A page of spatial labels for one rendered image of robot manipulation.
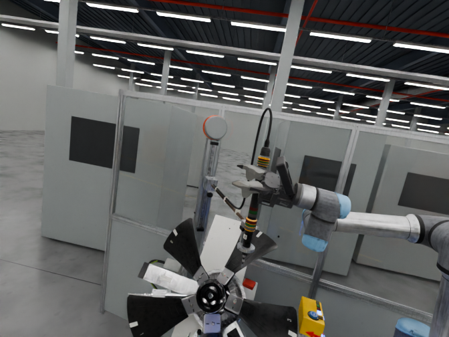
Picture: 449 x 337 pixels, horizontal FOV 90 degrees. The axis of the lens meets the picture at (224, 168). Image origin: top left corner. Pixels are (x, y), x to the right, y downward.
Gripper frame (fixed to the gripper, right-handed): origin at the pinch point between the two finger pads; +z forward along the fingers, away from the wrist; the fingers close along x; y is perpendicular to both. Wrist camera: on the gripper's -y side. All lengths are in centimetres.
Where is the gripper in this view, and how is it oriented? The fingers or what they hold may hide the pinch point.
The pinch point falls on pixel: (238, 172)
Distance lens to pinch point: 71.4
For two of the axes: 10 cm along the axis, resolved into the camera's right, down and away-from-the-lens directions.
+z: -9.6, -2.6, 0.6
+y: -1.7, 7.7, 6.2
